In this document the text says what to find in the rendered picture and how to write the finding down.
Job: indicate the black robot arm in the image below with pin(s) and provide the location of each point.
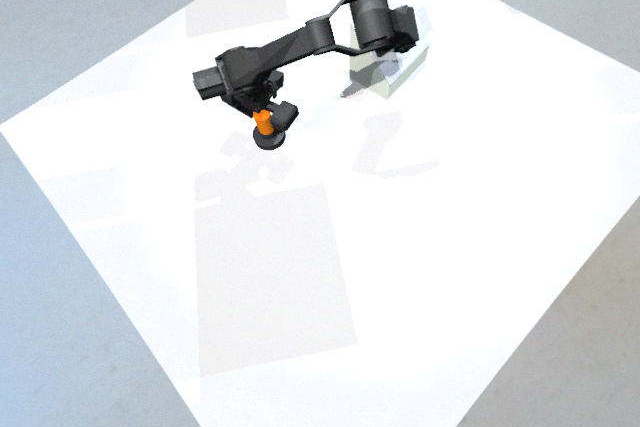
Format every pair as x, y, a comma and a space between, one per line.
378, 28

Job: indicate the orange knob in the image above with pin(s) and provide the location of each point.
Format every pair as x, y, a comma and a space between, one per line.
263, 122

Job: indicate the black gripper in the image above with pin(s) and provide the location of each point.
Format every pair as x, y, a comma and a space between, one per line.
283, 115

